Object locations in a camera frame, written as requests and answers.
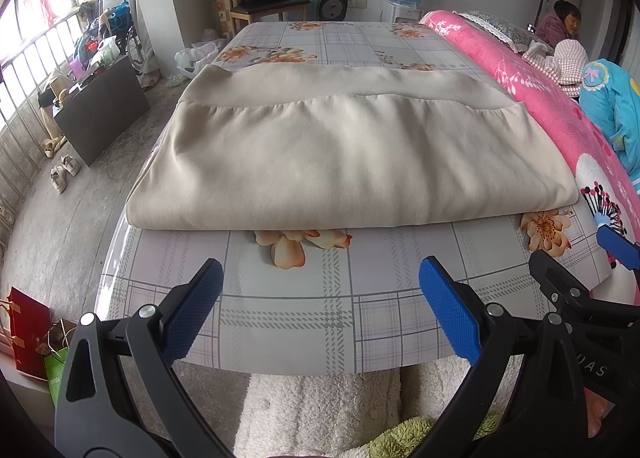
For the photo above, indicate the red gift bag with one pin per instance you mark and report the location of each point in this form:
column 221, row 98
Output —
column 27, row 333

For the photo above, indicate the pink floral fleece blanket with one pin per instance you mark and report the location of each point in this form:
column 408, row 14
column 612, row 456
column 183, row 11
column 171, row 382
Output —
column 525, row 73

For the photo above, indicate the beige zip jacket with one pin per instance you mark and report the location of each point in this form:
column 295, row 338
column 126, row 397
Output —
column 350, row 153

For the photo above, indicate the floral plaid tablecloth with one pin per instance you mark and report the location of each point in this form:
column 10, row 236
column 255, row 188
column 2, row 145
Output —
column 325, row 298

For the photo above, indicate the white water dispenser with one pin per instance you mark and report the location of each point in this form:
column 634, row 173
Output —
column 400, row 13

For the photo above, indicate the white plastic bag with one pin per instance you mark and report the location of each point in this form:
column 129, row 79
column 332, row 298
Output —
column 195, row 61

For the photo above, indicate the blue printed quilt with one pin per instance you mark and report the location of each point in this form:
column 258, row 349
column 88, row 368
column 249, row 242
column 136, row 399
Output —
column 615, row 108

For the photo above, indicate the metal window railing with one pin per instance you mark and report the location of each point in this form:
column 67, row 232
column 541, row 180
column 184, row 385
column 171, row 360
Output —
column 20, row 103

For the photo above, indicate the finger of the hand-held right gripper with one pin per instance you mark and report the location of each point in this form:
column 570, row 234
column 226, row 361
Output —
column 622, row 250
column 565, row 288

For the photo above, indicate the pink checked cloth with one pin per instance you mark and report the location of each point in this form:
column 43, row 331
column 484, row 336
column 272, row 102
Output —
column 565, row 63

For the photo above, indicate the grey lace pillow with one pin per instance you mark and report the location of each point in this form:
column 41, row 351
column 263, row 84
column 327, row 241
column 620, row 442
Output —
column 500, row 31

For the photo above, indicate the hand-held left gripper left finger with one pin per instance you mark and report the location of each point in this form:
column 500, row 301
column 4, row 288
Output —
column 195, row 308

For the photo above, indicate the white shoe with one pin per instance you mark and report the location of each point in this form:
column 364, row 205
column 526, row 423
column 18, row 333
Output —
column 58, row 181
column 70, row 166

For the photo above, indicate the green paper bag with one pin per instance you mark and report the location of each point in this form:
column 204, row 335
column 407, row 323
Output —
column 55, row 378

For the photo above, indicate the dark spoked wheel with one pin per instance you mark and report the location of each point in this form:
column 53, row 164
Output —
column 134, row 48

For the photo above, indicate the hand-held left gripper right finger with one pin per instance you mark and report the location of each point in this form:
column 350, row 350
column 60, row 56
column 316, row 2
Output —
column 450, row 313

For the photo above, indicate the dark low cabinet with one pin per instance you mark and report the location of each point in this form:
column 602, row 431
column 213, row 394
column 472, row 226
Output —
column 105, row 108

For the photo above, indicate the wall socket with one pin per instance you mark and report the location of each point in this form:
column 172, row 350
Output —
column 356, row 3

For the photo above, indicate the clutter of bottles and bags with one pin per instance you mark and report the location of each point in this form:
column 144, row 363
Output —
column 100, row 43

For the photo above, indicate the grey fan heater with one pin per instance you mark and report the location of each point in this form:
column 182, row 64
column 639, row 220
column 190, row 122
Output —
column 332, row 6

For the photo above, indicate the person's right hand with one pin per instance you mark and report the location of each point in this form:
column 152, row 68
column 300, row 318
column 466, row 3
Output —
column 600, row 413

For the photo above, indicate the green fluffy cloth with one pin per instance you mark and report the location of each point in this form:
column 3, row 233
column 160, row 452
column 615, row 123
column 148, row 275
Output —
column 400, row 435

